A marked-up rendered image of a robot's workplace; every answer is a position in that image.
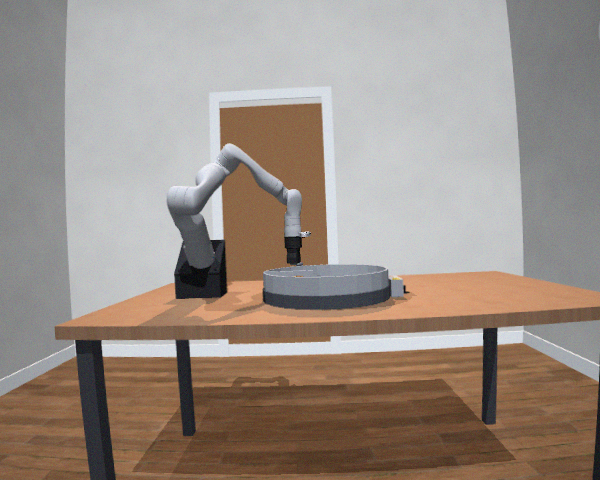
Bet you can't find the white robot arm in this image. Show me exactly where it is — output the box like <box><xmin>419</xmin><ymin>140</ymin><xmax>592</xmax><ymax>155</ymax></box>
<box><xmin>167</xmin><ymin>144</ymin><xmax>302</xmax><ymax>269</ymax></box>

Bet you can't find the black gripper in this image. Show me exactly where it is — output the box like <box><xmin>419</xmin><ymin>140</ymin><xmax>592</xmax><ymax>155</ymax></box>
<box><xmin>284</xmin><ymin>225</ymin><xmax>311</xmax><ymax>266</ymax></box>

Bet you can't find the grey round turntable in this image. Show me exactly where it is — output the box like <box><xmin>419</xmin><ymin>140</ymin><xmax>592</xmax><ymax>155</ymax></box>
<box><xmin>263</xmin><ymin>264</ymin><xmax>409</xmax><ymax>310</ymax></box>

